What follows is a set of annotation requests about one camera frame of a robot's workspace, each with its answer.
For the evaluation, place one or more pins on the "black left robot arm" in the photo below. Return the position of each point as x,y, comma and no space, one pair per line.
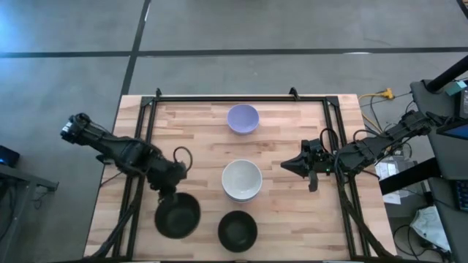
109,146

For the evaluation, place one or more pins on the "black device with blue light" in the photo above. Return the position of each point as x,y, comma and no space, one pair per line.
8,156

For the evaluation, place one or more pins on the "black keyboard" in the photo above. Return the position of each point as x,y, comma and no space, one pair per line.
462,195

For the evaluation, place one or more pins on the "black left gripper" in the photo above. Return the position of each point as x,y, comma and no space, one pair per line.
168,175

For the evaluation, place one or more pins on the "lavender plastic bowl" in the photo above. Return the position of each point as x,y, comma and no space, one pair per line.
243,118

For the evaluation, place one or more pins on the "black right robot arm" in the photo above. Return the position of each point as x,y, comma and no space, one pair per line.
384,140

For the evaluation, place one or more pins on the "black frame bracket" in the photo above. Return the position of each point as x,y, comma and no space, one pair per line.
293,93
158,93

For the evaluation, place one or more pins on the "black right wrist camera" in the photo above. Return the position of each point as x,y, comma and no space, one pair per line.
311,146

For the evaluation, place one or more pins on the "black desk crossbar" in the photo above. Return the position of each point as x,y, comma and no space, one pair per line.
409,175

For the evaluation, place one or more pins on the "dark grey metal table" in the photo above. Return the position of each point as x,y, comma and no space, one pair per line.
18,179

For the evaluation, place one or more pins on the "white paper sheet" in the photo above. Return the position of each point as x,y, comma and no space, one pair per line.
392,198
387,170

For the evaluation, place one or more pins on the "black round pole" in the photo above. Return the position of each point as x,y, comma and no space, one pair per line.
448,75

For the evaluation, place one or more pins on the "laptop with blue screen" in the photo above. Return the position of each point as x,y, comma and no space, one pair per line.
455,130

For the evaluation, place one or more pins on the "teal box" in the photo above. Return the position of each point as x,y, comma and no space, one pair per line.
457,87

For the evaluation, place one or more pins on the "black plastic bowl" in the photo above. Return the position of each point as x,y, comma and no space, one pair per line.
177,217
237,232

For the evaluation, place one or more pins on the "large white plastic bowl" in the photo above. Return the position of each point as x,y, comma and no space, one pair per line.
241,179

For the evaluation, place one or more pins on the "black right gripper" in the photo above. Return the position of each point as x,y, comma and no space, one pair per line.
318,166

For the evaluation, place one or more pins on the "black metal table frame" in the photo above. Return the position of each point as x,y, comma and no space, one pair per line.
237,98

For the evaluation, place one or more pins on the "grey office desk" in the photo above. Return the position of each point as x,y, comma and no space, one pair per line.
438,106

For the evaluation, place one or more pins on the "white plastic bag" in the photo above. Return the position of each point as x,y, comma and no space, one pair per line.
431,226

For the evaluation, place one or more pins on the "black office desk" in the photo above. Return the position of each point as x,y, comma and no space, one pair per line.
453,230

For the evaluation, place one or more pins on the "small white plastic bowl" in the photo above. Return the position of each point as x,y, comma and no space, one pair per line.
242,201

